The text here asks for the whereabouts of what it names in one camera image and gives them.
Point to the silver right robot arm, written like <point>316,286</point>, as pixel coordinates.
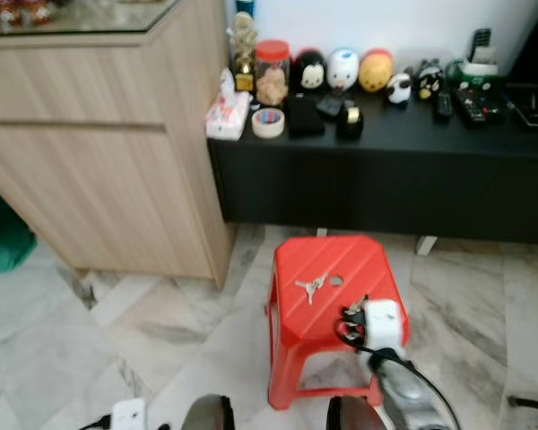
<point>411,394</point>

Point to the silver bunch of keys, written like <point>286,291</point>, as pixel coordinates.
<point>311,287</point>

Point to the red plastic stool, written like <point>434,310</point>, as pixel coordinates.
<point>316,322</point>

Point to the dark right robot leg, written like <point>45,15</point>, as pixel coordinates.
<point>351,416</point>

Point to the dark robot leg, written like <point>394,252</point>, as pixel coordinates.
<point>351,416</point>
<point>208,414</point>

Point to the black low console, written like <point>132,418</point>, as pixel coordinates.
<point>386,184</point>

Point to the dark left robot leg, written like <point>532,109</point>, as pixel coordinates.
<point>208,414</point>

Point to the black tape dispenser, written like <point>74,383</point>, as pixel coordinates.
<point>350,124</point>

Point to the black flat pouch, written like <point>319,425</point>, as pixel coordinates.
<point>305,116</point>

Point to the white tape roll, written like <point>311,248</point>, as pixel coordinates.
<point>268,124</point>

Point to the small black box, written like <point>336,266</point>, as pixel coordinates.
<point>330,105</point>

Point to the slim black remote control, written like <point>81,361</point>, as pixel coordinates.
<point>443,106</point>

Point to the small white black figure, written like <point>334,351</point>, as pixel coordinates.
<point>398,90</point>

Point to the wide black remote control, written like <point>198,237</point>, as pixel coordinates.
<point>472,109</point>

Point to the white red tissue pack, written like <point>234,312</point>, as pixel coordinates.
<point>227,115</point>

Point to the yellow round toy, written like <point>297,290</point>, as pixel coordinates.
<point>376,72</point>

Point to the white round toy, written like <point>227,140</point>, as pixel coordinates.
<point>342,70</point>

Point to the black white animal figure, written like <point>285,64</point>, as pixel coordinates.
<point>429,81</point>

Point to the red lidded clear jar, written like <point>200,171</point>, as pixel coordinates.
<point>272,76</point>

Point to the black set-top box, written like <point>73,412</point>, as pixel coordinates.
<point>533,106</point>

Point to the golden figurine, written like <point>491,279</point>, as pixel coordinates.
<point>243,49</point>

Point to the light wooden cabinet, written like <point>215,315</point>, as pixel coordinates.
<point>90,170</point>

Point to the dark television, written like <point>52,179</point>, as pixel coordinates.
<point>536,40</point>

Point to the green bag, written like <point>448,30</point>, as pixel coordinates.
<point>2,237</point>

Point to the red ornaments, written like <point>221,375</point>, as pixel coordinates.
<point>18,11</point>

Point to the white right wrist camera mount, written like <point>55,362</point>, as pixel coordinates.
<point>384,324</point>

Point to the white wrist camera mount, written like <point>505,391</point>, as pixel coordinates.
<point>384,324</point>
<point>128,416</point>

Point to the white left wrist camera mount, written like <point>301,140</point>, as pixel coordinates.
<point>128,416</point>

